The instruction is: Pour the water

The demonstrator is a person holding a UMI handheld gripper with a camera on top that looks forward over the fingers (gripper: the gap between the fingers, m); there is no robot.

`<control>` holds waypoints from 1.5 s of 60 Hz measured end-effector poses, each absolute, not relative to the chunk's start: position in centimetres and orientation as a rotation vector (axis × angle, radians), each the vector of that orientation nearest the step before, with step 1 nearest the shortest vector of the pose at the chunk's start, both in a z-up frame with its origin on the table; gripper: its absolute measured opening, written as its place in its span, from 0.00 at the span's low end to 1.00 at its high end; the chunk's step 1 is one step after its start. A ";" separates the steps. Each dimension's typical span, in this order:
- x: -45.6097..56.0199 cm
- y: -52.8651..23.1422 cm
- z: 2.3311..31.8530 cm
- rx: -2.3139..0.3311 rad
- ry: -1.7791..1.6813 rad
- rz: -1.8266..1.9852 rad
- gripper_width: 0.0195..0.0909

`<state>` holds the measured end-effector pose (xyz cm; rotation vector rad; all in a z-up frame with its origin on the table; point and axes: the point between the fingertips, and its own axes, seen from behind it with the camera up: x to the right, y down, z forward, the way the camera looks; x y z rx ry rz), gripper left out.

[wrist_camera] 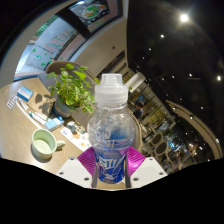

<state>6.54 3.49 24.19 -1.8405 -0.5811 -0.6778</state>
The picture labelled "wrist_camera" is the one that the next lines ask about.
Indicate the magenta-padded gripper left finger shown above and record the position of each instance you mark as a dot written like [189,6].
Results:
[75,171]

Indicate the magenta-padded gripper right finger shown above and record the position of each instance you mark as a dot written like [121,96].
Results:
[146,169]

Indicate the clear blue-labelled drink bottle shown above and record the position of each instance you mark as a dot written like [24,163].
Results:
[111,133]

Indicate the group of round-backed chairs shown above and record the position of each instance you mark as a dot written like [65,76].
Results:
[160,146]

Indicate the printed menu sheet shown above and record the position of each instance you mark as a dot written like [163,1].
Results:
[78,136]

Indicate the pale green mug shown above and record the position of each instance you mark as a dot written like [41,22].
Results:
[43,145]

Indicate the light blue small carton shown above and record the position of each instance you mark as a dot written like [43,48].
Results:
[54,123]

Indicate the person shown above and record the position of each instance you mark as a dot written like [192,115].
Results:
[138,111]

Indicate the white tube with green end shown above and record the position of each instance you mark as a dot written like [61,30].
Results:
[35,115]

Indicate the brown paper bag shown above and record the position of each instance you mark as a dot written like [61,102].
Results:
[43,103]

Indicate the green potted plant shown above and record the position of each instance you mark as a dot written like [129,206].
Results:
[73,90]

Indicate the white cylindrical column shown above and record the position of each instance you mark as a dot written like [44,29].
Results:
[136,81]

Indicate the blue and white small box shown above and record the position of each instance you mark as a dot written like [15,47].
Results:
[25,93]

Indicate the pill blister pack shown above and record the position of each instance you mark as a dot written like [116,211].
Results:
[12,102]

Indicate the window with festive decals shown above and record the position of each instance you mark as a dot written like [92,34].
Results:
[53,43]

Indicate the group of ceiling spotlights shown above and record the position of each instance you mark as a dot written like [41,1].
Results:
[184,17]

